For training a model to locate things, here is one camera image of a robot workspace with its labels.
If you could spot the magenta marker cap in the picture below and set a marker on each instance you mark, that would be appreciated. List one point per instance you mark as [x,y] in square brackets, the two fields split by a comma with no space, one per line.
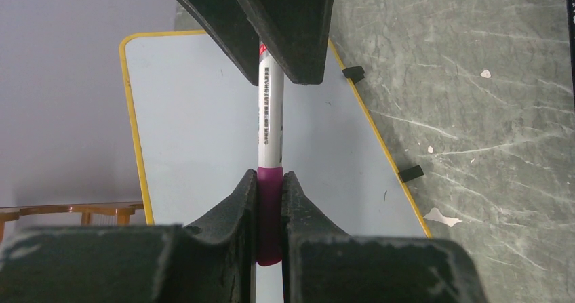
[269,183]

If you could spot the yellow-framed whiteboard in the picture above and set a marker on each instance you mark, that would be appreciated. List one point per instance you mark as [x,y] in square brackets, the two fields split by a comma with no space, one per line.
[194,121]

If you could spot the orange wooden shelf rack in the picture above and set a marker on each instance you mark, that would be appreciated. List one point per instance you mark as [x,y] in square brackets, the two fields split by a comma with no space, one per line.
[118,213]

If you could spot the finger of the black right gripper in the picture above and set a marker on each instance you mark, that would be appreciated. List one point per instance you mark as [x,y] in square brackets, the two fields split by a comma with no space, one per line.
[227,24]
[296,34]

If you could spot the white marker pen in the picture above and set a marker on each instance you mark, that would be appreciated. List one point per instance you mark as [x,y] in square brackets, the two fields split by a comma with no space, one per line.
[271,79]

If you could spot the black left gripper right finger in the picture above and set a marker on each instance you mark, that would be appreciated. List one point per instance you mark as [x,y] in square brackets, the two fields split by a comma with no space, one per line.
[322,263]

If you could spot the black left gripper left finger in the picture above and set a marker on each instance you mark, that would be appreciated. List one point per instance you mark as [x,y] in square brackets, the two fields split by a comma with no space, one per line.
[210,260]

